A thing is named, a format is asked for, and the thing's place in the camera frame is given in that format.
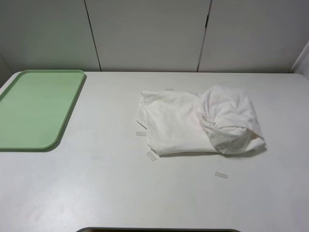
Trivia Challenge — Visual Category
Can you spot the clear tape strip right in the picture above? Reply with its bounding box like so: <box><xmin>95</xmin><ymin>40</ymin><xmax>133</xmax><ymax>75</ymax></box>
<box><xmin>215</xmin><ymin>172</ymin><xmax>228</xmax><ymax>179</ymax></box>

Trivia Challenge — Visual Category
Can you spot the white short sleeve t-shirt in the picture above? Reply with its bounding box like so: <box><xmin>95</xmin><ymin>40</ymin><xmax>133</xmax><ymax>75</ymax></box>
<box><xmin>137</xmin><ymin>86</ymin><xmax>265</xmax><ymax>156</ymax></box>

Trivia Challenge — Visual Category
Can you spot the clear tape strip centre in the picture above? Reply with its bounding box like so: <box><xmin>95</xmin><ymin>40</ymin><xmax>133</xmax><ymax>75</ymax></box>
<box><xmin>146</xmin><ymin>151</ymin><xmax>157</xmax><ymax>161</ymax></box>

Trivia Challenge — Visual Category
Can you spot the green plastic tray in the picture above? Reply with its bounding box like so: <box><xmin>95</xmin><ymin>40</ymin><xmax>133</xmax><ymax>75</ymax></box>
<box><xmin>0</xmin><ymin>70</ymin><xmax>86</xmax><ymax>151</ymax></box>

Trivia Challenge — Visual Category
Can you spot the clear tape strip left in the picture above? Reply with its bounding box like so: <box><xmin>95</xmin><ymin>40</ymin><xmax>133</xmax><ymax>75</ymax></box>
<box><xmin>136</xmin><ymin>131</ymin><xmax>147</xmax><ymax>136</ymax></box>

